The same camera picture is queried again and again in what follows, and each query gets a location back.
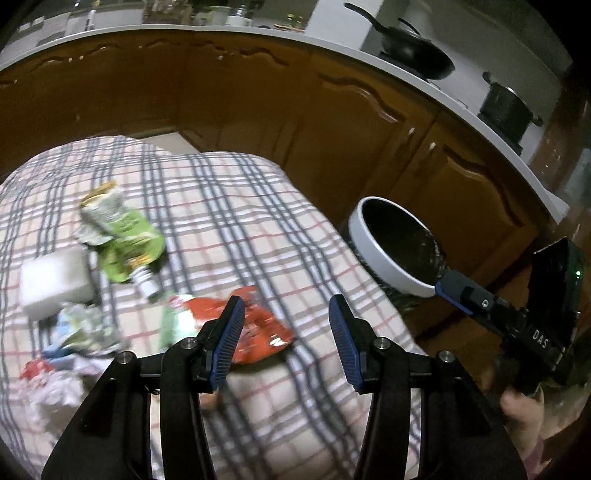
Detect plaid checkered tablecloth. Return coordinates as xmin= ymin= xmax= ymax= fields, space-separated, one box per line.
xmin=1 ymin=136 xmax=418 ymax=479

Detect black cooking pot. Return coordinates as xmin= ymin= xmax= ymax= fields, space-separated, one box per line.
xmin=478 ymin=71 xmax=543 ymax=145

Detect brown wooden base cabinets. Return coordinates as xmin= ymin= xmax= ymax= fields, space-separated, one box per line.
xmin=1 ymin=32 xmax=558 ymax=284

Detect white red wrapper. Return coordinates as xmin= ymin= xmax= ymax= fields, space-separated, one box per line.
xmin=17 ymin=354 xmax=110 ymax=438

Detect black wok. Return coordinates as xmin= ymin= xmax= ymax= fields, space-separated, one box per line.
xmin=344 ymin=2 xmax=455 ymax=80

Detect white kitchen countertop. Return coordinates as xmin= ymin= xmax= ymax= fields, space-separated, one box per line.
xmin=1 ymin=24 xmax=570 ymax=223

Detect silver green wrapper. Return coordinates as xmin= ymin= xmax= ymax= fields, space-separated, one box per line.
xmin=42 ymin=303 xmax=128 ymax=359

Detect white foam block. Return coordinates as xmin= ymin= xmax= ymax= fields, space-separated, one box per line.
xmin=19 ymin=246 xmax=95 ymax=322

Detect green drink pouch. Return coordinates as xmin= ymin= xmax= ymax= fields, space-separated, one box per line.
xmin=75 ymin=180 xmax=165 ymax=301

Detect white rimmed black trash bin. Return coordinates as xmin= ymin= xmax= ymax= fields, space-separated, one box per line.
xmin=348 ymin=196 xmax=447 ymax=298

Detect right human hand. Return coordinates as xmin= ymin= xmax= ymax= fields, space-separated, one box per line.
xmin=479 ymin=366 xmax=546 ymax=479

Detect red snack wrapper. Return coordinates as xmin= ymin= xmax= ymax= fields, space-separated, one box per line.
xmin=159 ymin=286 xmax=294 ymax=365

